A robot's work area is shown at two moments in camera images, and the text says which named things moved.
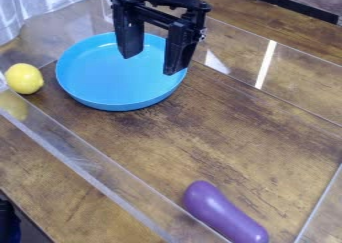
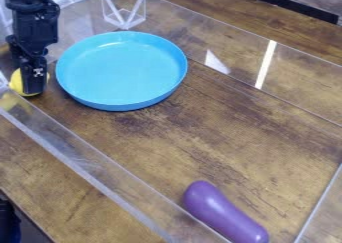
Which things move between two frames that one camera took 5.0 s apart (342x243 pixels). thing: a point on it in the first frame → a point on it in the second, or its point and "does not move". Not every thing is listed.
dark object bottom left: [10, 223] does not move
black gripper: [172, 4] → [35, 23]
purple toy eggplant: [209, 205] does not move
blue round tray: [102, 80] does not move
